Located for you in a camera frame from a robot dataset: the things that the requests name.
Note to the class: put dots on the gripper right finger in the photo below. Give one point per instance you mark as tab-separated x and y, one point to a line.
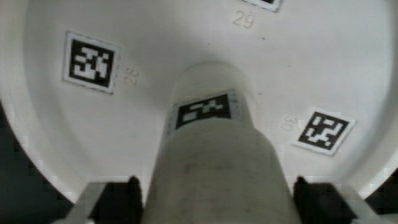
330	205

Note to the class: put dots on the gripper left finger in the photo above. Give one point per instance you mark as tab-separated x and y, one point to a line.
108	204

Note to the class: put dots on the white table leg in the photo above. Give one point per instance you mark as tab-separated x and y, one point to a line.
217	184

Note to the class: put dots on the white round table top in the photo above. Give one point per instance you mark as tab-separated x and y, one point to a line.
92	57

